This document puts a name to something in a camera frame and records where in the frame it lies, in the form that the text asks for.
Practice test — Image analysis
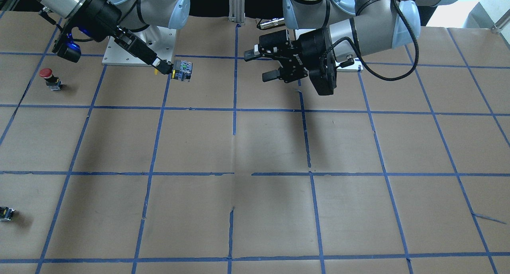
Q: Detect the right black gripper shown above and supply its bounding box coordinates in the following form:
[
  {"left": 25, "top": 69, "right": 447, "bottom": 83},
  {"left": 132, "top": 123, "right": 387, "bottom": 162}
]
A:
[{"left": 78, "top": 0, "right": 173, "bottom": 75}]

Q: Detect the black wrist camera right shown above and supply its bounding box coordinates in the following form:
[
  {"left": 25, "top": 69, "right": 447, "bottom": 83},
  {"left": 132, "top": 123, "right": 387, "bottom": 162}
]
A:
[{"left": 51, "top": 25, "right": 81, "bottom": 63}]

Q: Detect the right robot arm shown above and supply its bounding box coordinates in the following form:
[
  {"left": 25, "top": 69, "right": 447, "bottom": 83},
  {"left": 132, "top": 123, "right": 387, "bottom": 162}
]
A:
[{"left": 36, "top": 0, "right": 192, "bottom": 80}]

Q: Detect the brown paper table cover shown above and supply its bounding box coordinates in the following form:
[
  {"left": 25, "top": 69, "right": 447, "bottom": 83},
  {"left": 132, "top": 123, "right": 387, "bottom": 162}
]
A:
[{"left": 0, "top": 12, "right": 510, "bottom": 274}]

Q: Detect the yellow push button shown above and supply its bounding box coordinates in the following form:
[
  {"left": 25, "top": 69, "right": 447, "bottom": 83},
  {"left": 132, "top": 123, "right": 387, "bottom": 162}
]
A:
[{"left": 171, "top": 60, "right": 193, "bottom": 82}]

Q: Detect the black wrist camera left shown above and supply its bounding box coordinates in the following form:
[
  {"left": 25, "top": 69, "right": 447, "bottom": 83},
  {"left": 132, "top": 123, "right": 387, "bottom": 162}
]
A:
[{"left": 308, "top": 54, "right": 337, "bottom": 96}]

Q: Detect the aluminium frame post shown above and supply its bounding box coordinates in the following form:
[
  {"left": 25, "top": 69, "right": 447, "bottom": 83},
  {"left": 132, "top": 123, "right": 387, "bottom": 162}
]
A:
[{"left": 228, "top": 0, "right": 245, "bottom": 25}]

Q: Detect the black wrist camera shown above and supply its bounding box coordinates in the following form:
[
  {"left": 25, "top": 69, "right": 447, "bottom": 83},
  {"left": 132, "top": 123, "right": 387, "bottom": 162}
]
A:
[
  {"left": 308, "top": 54, "right": 337, "bottom": 96},
  {"left": 51, "top": 25, "right": 81, "bottom": 63}
]

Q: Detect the small black switch block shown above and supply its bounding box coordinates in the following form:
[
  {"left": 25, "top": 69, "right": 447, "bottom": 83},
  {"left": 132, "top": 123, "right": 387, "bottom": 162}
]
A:
[{"left": 0, "top": 206, "right": 16, "bottom": 221}]

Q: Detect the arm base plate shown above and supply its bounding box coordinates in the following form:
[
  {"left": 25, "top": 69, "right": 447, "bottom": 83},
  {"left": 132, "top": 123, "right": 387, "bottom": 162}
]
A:
[
  {"left": 331, "top": 31, "right": 363, "bottom": 72},
  {"left": 102, "top": 25, "right": 179, "bottom": 67}
]

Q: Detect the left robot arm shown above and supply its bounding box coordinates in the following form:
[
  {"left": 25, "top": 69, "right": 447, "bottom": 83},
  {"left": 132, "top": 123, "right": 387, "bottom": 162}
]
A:
[{"left": 244, "top": 0, "right": 457, "bottom": 96}]

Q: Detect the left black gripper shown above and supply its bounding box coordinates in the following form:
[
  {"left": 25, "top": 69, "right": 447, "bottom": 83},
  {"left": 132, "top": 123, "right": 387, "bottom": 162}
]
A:
[{"left": 244, "top": 27, "right": 334, "bottom": 83}]

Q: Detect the red push button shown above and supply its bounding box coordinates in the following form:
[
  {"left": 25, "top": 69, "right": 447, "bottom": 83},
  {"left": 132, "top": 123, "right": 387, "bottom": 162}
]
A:
[{"left": 39, "top": 68, "right": 62, "bottom": 91}]

